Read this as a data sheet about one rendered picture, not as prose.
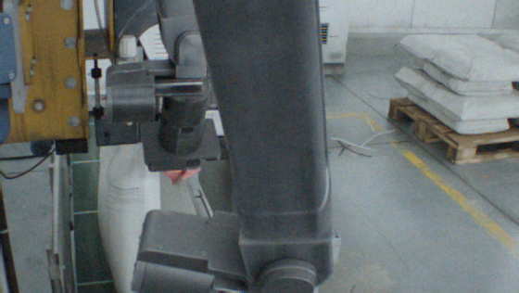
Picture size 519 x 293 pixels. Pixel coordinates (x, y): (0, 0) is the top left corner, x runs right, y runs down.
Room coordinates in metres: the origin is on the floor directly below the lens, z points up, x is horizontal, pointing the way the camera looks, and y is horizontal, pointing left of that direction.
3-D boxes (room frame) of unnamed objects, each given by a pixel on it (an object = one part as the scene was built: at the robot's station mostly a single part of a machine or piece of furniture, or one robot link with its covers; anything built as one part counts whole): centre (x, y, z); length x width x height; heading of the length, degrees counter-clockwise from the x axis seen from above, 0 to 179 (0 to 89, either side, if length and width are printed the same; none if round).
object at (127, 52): (0.96, 0.22, 1.14); 0.05 x 0.04 x 0.16; 108
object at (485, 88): (3.66, -1.28, 0.44); 0.66 x 0.42 x 0.14; 12
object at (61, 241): (1.51, 0.58, 0.54); 1.05 x 0.02 x 0.41; 18
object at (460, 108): (3.48, -1.38, 0.32); 0.66 x 0.43 x 0.15; 110
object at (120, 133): (1.01, 0.27, 1.04); 0.08 x 0.06 x 0.05; 108
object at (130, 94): (0.69, 0.13, 1.24); 0.11 x 0.09 x 0.12; 106
